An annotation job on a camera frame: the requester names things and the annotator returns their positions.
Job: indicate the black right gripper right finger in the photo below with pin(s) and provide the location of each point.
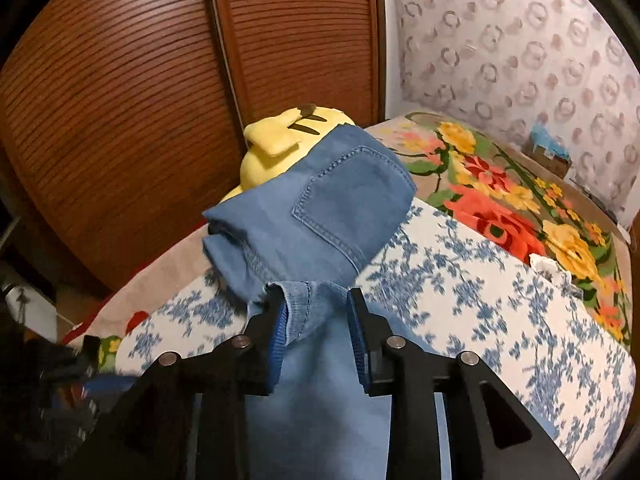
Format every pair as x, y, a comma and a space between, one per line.
451, 418

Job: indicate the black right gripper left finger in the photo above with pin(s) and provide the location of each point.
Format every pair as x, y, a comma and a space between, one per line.
185, 418

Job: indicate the blue denim jeans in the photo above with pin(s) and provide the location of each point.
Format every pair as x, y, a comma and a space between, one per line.
307, 235

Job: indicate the blue floral white quilt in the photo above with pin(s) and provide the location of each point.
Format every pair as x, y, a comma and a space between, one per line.
441, 286

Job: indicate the colourful floral bed blanket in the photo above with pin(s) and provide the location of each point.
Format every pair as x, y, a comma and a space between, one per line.
492, 189

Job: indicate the yellow plush toy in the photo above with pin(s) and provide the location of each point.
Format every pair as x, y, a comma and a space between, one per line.
276, 143

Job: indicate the cardboard box with blue bag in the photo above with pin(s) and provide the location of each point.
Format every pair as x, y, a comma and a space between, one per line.
547, 152

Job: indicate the brown louvered wardrobe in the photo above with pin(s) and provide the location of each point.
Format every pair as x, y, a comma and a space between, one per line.
122, 120

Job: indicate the circle patterned sheer curtain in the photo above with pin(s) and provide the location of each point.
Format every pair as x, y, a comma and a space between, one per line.
508, 66

